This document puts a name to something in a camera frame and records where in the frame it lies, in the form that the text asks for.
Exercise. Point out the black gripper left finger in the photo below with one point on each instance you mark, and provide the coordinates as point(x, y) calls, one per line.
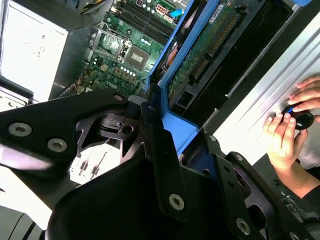
point(75, 107)

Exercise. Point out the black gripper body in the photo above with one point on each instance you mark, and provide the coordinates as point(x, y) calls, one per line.
point(112, 212)

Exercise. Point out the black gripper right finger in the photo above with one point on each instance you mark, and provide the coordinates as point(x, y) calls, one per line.
point(220, 162)

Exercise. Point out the hard disk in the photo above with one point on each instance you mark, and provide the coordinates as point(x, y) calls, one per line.
point(175, 125)

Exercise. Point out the person left hand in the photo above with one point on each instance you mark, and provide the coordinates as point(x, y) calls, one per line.
point(282, 142)

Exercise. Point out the person right hand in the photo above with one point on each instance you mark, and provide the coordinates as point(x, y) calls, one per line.
point(311, 96)

